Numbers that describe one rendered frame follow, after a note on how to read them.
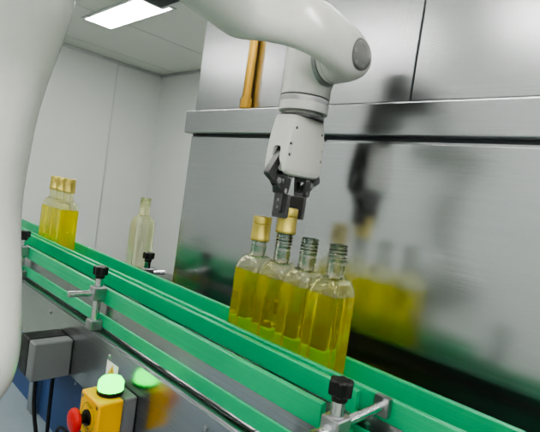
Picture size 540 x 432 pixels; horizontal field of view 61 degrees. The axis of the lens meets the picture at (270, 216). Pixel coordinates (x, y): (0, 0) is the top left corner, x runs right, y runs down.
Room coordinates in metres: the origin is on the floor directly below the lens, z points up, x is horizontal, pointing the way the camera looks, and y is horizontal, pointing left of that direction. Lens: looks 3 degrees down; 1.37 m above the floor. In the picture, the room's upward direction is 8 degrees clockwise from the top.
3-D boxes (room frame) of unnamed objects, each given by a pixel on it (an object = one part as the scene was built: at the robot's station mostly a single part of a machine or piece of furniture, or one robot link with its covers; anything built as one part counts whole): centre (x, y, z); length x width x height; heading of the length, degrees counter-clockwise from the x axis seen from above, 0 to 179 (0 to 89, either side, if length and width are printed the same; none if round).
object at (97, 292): (0.91, 0.34, 1.11); 0.07 x 0.04 x 0.13; 136
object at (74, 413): (0.74, 0.26, 0.96); 0.04 x 0.03 x 0.04; 46
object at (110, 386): (0.78, 0.23, 1.01); 0.04 x 0.04 x 0.03
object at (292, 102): (0.79, -0.03, 1.53); 0.09 x 0.08 x 0.03; 137
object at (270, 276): (0.79, -0.03, 1.16); 0.06 x 0.06 x 0.21; 47
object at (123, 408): (0.78, 0.23, 0.96); 0.07 x 0.07 x 0.07; 46
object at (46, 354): (0.97, 0.44, 0.96); 0.08 x 0.08 x 0.08; 46
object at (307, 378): (1.20, 0.48, 1.10); 1.75 x 0.01 x 0.08; 46
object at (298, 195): (0.81, -0.05, 1.37); 0.03 x 0.03 x 0.07; 47
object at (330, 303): (0.71, -0.11, 1.16); 0.06 x 0.06 x 0.21; 45
